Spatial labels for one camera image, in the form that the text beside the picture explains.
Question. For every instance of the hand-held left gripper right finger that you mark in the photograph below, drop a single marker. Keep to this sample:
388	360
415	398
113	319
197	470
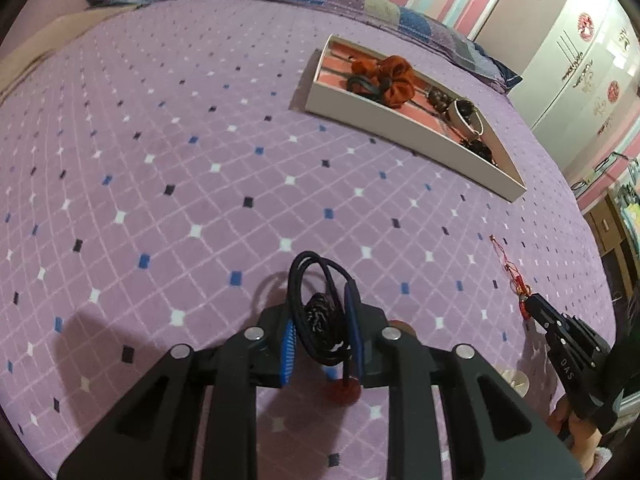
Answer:
353	330

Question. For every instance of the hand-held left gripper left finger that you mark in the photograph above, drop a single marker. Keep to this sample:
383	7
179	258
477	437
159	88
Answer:
289	350

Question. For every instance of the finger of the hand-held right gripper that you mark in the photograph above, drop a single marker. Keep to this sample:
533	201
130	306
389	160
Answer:
570	330
572	370

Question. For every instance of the red tassel charm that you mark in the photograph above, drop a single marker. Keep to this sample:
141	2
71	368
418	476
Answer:
525	310

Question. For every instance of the dark scrunchie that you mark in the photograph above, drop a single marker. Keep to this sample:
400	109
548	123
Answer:
477	150

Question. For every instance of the white tray with brick lining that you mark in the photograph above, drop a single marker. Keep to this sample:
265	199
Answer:
400	125

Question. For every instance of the orange scrunchie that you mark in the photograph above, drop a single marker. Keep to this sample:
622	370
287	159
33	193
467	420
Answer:
395	85

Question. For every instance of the person's right hand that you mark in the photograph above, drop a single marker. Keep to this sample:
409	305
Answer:
575	430

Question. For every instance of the cream scrunchie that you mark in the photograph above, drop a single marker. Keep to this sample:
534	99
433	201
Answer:
517	382

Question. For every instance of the wooden desk with drawers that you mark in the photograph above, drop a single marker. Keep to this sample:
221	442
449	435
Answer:
605	230

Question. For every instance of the clutter on desk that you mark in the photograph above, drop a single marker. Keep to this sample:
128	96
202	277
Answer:
631	200

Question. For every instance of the purple diamond-print bedspread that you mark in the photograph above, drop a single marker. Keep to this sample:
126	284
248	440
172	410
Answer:
150	160

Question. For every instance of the white wardrobe with decals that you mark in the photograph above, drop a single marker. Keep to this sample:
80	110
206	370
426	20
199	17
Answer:
575	35

